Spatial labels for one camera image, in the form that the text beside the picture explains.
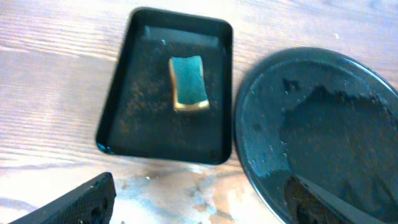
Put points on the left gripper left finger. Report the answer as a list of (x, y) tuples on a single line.
[(90, 203)]

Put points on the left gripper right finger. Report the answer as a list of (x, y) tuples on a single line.
[(307, 202)]

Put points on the yellow green scrub sponge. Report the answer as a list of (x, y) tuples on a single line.
[(188, 84)]

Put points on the black round tray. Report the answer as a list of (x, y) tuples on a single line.
[(324, 117)]

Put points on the black rectangular tray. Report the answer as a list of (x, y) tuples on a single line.
[(138, 117)]

